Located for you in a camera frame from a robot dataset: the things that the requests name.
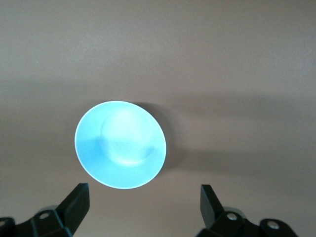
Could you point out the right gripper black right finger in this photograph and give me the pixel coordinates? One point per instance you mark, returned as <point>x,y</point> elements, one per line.
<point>222,222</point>

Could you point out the light blue bowl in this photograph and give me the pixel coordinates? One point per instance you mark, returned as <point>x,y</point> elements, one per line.
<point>118,148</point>

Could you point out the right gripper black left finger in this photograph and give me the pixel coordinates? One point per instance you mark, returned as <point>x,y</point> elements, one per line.
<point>61,219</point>

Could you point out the brown table cover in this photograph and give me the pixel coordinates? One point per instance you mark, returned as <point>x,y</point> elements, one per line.
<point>222,74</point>

